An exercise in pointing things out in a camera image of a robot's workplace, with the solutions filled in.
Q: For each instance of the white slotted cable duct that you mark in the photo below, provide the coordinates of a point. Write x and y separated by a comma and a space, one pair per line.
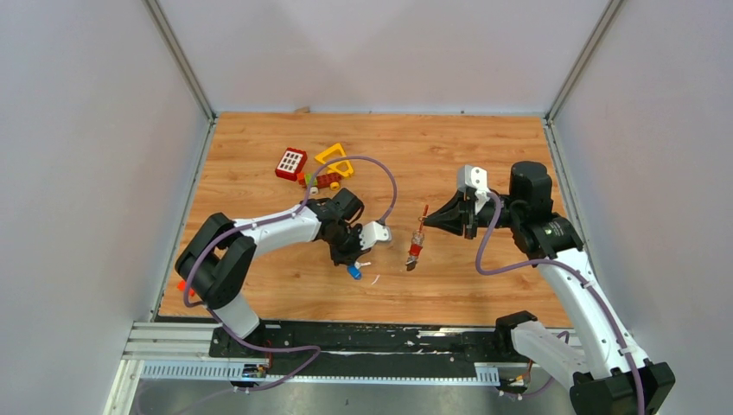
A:
482, 375

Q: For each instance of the metal keyring holder red handle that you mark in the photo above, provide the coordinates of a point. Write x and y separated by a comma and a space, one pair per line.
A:
417, 242

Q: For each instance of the red window toy brick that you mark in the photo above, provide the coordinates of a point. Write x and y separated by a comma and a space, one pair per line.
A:
291, 164

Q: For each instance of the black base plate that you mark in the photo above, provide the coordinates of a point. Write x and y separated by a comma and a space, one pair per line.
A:
371, 349

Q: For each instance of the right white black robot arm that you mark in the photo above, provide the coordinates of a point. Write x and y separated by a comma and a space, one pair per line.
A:
610, 373

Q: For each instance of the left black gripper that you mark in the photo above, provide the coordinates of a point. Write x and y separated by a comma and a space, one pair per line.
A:
347, 259

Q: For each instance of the yellow triangular toy frame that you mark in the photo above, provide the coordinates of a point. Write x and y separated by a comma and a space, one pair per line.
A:
334, 160

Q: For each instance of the green toy brick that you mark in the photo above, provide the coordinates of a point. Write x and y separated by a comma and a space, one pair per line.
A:
311, 181

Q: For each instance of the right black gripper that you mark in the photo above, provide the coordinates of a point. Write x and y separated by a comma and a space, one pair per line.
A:
451, 216

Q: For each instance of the red toy brick car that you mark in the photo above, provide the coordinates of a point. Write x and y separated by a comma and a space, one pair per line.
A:
329, 180

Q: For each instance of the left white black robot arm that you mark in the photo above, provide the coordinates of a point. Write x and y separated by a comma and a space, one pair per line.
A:
216, 260

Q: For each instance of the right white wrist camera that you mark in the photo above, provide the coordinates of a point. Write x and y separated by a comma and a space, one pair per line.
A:
473, 182

